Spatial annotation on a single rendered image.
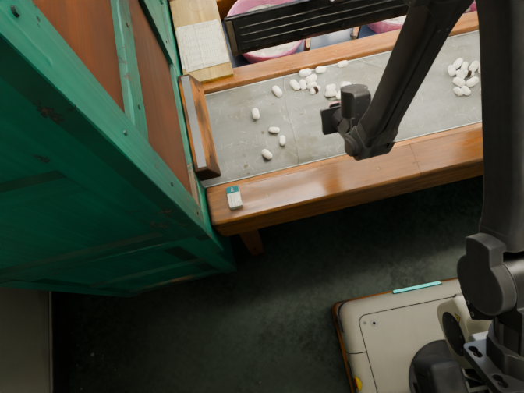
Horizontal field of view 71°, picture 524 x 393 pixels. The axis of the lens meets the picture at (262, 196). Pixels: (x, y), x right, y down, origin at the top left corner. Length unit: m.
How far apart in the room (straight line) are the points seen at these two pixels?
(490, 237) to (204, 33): 1.03
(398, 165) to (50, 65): 0.89
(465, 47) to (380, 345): 1.03
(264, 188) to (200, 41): 0.53
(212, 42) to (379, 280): 1.21
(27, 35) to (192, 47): 0.93
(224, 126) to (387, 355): 0.98
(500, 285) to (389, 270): 1.31
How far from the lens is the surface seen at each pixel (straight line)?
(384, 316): 1.48
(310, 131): 1.10
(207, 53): 1.23
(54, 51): 0.39
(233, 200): 0.99
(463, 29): 1.38
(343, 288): 1.74
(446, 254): 1.88
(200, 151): 0.97
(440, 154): 1.12
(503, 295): 0.51
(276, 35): 0.86
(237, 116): 1.14
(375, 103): 0.70
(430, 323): 1.53
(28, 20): 0.37
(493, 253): 0.50
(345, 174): 1.03
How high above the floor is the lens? 1.72
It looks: 72 degrees down
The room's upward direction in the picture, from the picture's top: 12 degrees counter-clockwise
